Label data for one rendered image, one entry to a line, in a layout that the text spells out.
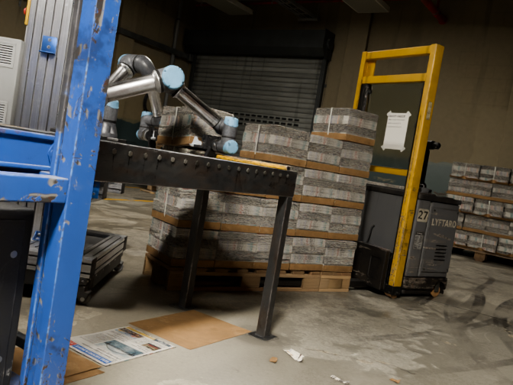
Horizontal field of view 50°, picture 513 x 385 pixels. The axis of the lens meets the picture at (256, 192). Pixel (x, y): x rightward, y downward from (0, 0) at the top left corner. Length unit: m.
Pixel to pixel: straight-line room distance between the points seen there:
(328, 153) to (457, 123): 6.25
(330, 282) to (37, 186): 2.90
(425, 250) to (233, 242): 1.62
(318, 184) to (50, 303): 2.56
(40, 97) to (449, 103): 7.85
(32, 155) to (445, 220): 3.51
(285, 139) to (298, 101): 7.50
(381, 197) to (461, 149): 5.42
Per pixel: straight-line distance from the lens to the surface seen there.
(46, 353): 1.47
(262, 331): 2.68
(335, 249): 3.92
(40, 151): 1.50
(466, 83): 9.95
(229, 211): 3.33
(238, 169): 2.19
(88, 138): 1.39
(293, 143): 3.55
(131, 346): 2.33
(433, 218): 4.37
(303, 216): 3.67
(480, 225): 7.98
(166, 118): 3.40
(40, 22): 3.15
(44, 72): 3.10
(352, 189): 3.92
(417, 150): 4.08
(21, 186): 1.30
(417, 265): 4.34
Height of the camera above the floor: 0.81
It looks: 3 degrees down
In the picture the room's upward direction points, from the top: 9 degrees clockwise
